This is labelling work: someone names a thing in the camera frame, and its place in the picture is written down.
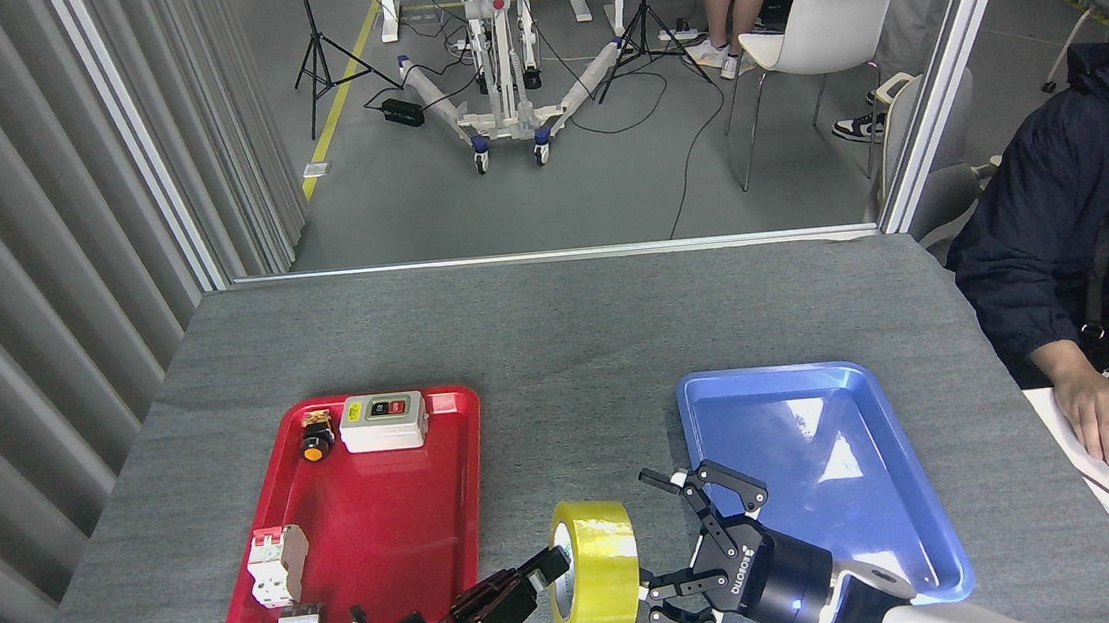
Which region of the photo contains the black tripod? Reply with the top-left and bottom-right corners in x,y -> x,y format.
286,0 -> 404,142
588,0 -> 715,106

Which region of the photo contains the yellow push button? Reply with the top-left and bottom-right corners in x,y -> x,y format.
296,408 -> 340,465

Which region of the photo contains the silver frame rail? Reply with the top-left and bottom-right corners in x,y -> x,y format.
228,220 -> 882,294

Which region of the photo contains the grey pleated curtain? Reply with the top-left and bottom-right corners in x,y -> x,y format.
0,0 -> 347,623

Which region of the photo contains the yellow tape roll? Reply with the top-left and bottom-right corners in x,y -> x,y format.
543,495 -> 645,623

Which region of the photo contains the black power adapter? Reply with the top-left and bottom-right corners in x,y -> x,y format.
380,95 -> 427,132

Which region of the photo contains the white stand on wheels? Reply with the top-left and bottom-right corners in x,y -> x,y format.
392,0 -> 638,180

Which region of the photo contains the white push-button switch box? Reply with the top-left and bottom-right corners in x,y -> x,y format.
336,390 -> 432,457

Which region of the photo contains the grey office chair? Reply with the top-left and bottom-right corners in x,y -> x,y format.
870,64 -> 1013,270

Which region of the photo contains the blue plastic tray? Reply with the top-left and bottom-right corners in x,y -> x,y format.
673,349 -> 977,623

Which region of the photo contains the person's right hand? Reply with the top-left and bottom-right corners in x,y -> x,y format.
1055,368 -> 1109,471

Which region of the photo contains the white circuit breaker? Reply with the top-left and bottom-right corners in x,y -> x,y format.
245,522 -> 315,612

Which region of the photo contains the silver frame post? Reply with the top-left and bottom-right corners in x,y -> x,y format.
48,0 -> 234,304
857,0 -> 1049,236

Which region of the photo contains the white plastic chair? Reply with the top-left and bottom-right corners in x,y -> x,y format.
713,0 -> 915,194

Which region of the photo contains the red plastic tray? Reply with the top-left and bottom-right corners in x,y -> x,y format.
207,383 -> 500,623

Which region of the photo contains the person in dark jacket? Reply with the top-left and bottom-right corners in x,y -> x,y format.
927,40 -> 1109,396

